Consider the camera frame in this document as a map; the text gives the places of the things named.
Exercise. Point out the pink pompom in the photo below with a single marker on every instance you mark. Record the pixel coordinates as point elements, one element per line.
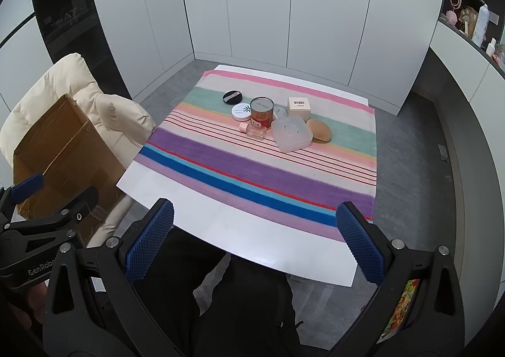
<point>451,17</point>

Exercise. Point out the tall white bottle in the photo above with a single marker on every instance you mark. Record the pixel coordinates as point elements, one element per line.
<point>480,25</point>

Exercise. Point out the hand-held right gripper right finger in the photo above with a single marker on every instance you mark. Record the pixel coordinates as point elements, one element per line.
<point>361,242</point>

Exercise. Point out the colourful printed packet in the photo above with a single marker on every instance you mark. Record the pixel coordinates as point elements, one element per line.
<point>400,311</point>

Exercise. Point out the cream puffy jacket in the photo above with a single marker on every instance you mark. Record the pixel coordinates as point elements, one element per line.
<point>118,116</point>

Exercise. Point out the red tin can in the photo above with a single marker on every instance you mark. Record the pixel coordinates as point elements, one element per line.
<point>261,116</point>

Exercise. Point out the small cream carton box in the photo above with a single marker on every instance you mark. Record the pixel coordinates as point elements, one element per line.
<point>300,110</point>

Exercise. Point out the small white bottle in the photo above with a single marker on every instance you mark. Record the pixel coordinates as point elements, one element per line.
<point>490,47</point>

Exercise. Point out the black glass cabinet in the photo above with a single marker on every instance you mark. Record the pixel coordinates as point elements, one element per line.
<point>67,17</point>

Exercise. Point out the beige makeup sponge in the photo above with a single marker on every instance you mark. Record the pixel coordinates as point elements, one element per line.
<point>320,130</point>

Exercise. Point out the small clear round case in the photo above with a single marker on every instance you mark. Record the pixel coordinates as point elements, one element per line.
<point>281,112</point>

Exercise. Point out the striped colourful cloth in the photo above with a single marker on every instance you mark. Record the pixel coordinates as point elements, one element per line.
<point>236,167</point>

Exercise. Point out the person's left hand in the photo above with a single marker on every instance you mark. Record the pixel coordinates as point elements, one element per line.
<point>25,303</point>

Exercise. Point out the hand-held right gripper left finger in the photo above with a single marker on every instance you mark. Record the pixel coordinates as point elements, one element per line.
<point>152,240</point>

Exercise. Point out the person's black pants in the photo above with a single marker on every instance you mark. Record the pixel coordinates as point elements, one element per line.
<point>236,301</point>

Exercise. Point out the grey floor socket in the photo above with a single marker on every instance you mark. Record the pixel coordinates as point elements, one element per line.
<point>444,153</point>

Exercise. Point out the translucent triangular case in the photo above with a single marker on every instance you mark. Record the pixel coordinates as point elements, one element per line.
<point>290,134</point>

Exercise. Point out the white round compact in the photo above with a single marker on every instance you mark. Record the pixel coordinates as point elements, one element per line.
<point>241,111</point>

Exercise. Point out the brown cardboard box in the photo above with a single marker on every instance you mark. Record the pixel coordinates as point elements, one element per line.
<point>71,151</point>

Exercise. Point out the small pink bottle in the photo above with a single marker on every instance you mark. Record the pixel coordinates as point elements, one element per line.
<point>254,130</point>

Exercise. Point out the black round compact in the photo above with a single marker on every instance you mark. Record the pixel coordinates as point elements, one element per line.
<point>232,97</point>

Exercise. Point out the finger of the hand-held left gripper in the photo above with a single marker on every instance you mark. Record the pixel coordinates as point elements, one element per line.
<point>28,184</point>
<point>67,209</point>

